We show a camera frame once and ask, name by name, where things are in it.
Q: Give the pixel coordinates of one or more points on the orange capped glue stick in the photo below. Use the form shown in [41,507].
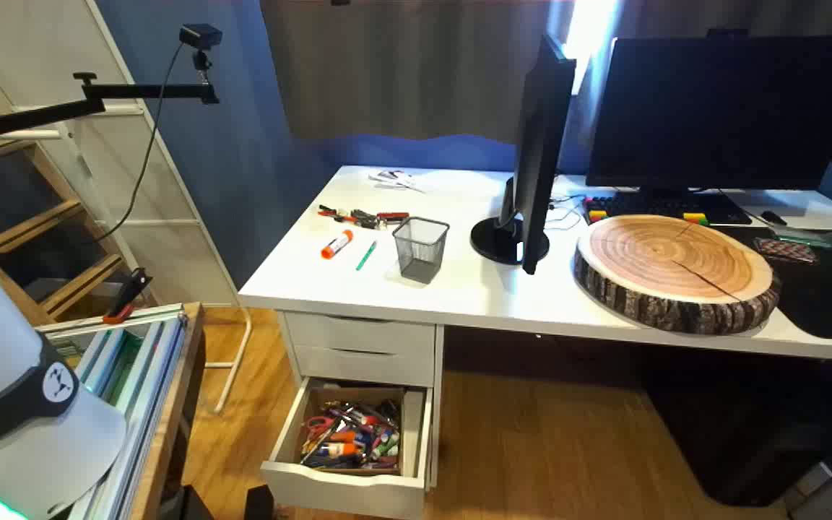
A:
[337,244]

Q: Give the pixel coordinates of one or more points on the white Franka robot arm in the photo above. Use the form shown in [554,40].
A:
[1,328]

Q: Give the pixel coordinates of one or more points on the gray mesh pen holder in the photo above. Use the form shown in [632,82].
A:
[420,251]

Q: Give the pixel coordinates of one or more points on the gray key fob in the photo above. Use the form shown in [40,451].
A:
[366,217]

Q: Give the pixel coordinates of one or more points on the white drawer cabinet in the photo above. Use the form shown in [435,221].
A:
[359,348]

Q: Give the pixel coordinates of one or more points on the slim black monitor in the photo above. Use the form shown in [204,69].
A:
[539,146]

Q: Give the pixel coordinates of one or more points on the pile of colourful drawer items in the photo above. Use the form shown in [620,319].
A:
[350,436]

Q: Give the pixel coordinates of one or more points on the open white drawer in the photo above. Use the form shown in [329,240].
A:
[347,485]

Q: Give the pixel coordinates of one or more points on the black keyboard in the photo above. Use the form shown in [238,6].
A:
[665,205]

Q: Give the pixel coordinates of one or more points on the wood slice cushion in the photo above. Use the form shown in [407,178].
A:
[677,270]

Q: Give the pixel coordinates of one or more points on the wooden side table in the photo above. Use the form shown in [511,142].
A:
[174,406]

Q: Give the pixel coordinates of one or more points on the orange black clamp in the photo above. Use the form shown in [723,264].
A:
[128,293]

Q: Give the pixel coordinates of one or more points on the stack of green edged panels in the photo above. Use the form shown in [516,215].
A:
[132,370]

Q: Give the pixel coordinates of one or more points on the black webcam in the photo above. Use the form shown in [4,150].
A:
[201,35]

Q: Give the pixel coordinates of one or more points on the wide black monitor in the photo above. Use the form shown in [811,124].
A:
[723,111]

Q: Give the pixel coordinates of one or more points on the small black remote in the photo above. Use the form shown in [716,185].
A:
[773,217]

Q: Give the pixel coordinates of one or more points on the black bin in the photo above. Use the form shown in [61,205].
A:
[750,433]

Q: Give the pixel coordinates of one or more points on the wooden ladder shelf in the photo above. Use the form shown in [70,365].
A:
[30,224]

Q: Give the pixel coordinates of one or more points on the white metal shelf frame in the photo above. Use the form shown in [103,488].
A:
[174,224]

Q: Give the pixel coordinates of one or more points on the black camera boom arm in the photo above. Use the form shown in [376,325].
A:
[145,94]

